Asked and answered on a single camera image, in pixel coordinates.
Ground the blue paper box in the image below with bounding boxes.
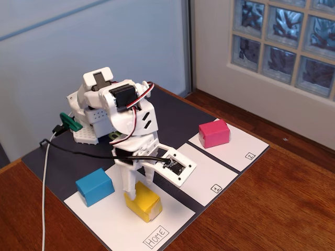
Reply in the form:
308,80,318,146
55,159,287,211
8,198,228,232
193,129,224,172
75,167,115,208

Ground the green plastic clamp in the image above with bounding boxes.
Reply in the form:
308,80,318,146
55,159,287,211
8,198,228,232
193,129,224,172
59,112,84,132

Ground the white paper sheet marked 2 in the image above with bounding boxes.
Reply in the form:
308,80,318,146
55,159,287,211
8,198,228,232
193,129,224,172
187,118,270,173

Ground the white cable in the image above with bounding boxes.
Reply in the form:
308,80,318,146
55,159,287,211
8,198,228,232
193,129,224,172
41,132,57,251

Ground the pink paper box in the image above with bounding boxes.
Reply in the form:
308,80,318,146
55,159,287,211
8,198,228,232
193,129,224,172
198,119,231,149

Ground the white paper sheet marked home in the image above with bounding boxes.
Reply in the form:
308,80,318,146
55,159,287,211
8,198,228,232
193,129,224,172
63,163,196,251

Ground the white paper sheet marked 1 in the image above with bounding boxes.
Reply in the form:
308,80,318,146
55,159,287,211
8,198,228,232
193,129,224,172
154,142,239,207

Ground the white plastic gripper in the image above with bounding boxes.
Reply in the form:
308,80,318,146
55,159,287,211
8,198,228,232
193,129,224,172
111,132,160,202

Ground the black mat with lettering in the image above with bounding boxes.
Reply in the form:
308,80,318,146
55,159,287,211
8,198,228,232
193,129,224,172
21,83,270,251

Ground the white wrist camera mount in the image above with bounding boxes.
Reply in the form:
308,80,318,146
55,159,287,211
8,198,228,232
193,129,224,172
153,145,197,188

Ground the black camera cable with plug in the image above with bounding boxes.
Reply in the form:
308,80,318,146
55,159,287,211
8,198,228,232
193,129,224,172
39,124,172,166

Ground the yellow paper box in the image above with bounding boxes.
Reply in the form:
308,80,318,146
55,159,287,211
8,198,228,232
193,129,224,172
124,180,162,223

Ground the grey metal vertical frame strip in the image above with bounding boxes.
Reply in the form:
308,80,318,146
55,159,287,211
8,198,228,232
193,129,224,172
186,0,196,95

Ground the red white black servo wire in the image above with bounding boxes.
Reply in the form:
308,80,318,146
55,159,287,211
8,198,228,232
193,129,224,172
108,81,155,146

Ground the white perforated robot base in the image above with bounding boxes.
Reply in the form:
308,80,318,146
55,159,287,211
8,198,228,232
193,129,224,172
72,108,116,145

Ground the glass block window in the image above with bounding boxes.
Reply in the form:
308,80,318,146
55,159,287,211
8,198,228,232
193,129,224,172
230,0,335,99

